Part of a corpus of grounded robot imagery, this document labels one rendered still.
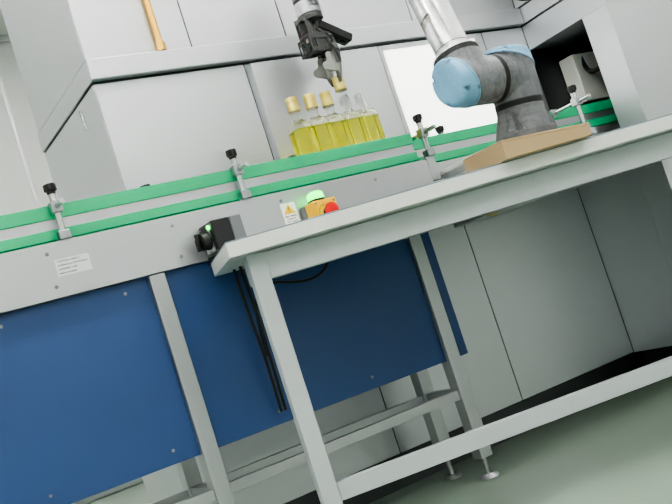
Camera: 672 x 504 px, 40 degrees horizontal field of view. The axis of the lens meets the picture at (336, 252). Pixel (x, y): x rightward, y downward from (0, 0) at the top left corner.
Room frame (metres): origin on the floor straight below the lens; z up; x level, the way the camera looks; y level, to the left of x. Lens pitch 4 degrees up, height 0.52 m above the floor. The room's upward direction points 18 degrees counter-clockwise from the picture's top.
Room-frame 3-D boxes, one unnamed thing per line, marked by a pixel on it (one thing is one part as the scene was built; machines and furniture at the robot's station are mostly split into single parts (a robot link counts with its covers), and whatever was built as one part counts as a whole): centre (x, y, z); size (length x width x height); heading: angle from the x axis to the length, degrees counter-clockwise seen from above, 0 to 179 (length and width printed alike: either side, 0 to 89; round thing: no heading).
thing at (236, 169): (2.24, 0.16, 0.94); 0.07 x 0.04 x 0.13; 32
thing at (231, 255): (2.84, -0.35, 0.73); 1.58 x 1.52 x 0.04; 105
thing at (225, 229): (2.16, 0.24, 0.79); 0.08 x 0.08 x 0.08; 32
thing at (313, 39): (2.63, -0.13, 1.33); 0.09 x 0.08 x 0.12; 121
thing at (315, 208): (2.32, 0.01, 0.79); 0.07 x 0.07 x 0.07; 32
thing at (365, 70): (2.89, -0.30, 1.15); 0.90 x 0.03 x 0.34; 122
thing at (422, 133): (2.60, -0.32, 0.95); 0.17 x 0.03 x 0.12; 32
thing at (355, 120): (2.64, -0.16, 0.99); 0.06 x 0.06 x 0.21; 31
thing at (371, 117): (2.68, -0.21, 0.99); 0.06 x 0.06 x 0.21; 32
